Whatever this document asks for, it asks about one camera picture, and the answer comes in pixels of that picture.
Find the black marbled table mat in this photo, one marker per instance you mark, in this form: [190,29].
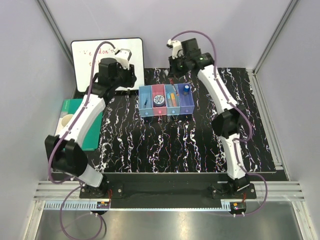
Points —
[128,143]

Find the blue white marker pen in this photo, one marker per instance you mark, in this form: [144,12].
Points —
[168,98]

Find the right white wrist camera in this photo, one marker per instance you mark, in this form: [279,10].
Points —
[176,49]

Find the yellow cream mug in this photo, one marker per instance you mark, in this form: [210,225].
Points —
[65,120]

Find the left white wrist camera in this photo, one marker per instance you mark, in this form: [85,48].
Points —
[123,56]

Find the thin blue pen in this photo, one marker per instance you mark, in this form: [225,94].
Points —
[145,103]

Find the white dry-erase board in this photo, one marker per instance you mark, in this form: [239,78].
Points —
[83,54]

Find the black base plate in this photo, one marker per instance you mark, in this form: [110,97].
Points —
[168,191]

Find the orange highlighter pen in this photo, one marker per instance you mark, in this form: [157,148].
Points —
[173,99]

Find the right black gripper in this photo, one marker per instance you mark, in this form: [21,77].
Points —
[172,72]

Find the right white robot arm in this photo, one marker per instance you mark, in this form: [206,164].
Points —
[227,124]

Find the purple bin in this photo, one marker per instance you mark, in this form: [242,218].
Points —
[186,101]

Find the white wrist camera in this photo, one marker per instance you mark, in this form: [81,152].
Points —
[176,49]
[123,56]

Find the pink bin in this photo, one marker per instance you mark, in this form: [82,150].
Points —
[158,89]

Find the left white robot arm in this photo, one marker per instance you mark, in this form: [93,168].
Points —
[64,150]

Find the grey blue glue stick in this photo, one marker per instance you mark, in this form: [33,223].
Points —
[186,90]

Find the blue white tape roll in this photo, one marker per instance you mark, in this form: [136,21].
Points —
[159,101]

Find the green notebook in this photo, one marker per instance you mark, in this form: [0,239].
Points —
[92,138]

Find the light blue bin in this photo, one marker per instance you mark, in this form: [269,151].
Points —
[143,93]

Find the teal blue bin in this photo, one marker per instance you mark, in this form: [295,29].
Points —
[172,111]

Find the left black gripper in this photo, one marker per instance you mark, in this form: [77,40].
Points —
[130,74]

